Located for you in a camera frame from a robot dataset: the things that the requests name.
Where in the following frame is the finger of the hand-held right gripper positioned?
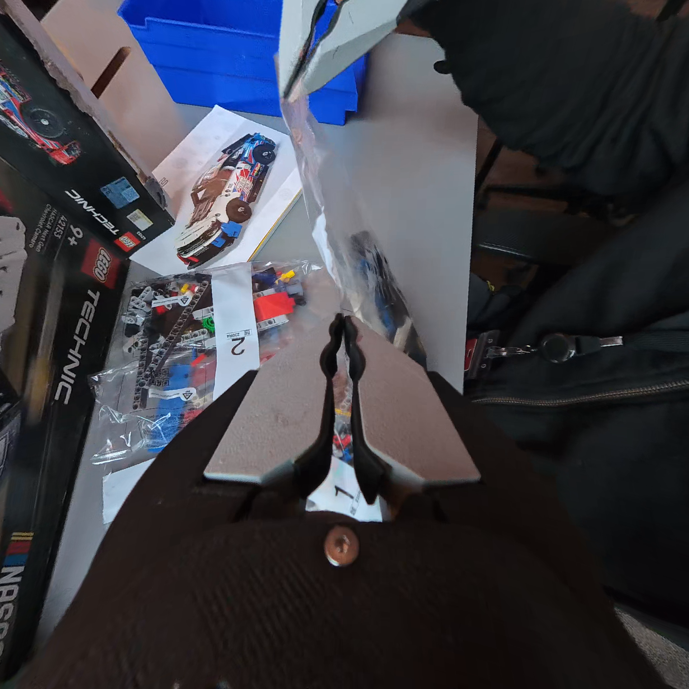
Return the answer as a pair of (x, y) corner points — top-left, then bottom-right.
(276, 0), (327, 102)
(291, 0), (422, 103)

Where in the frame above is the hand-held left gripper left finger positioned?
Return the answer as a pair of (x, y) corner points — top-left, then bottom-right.
(203, 313), (345, 500)

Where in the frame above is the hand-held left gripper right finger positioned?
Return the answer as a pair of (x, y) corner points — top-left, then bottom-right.
(344, 315), (481, 506)

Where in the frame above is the clear printed plastic bag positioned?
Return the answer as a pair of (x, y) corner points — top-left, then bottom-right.
(280, 89), (431, 372)

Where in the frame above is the person's right forearm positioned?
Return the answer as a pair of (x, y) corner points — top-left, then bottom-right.
(398, 0), (689, 202)

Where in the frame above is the blue plastic bin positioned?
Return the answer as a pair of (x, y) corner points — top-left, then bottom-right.
(117, 0), (358, 126)

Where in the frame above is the red badge card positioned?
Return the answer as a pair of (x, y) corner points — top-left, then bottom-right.
(464, 331), (493, 383)

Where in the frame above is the clear bag of toy bricks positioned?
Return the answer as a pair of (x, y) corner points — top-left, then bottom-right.
(89, 260), (324, 469)
(102, 371), (385, 524)

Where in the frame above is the white car instruction booklet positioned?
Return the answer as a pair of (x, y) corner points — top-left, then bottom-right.
(129, 104), (303, 268)

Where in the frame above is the black badge reel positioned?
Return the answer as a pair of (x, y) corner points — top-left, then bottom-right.
(487, 333), (625, 364)

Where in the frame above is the black zip jacket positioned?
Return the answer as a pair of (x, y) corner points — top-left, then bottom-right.
(465, 205), (689, 631)

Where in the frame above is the large black car-print box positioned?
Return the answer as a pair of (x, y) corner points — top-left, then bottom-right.
(0, 156), (131, 680)

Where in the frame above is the black box with torn flap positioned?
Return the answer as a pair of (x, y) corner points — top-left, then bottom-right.
(0, 0), (181, 255)

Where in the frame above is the black seat frame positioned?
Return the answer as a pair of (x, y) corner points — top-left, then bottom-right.
(473, 137), (598, 267)

